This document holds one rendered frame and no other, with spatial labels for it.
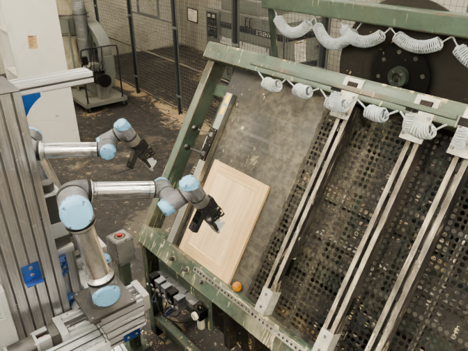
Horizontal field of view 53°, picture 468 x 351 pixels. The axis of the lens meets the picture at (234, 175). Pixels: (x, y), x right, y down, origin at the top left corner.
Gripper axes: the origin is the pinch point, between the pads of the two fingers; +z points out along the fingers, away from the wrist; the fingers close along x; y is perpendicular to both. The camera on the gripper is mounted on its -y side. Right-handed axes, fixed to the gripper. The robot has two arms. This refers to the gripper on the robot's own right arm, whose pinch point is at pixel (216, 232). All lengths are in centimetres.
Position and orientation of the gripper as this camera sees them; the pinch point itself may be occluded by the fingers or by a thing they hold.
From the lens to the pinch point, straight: 216.3
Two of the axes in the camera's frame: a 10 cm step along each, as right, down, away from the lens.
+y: 7.0, -6.6, 2.6
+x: -6.1, -3.7, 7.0
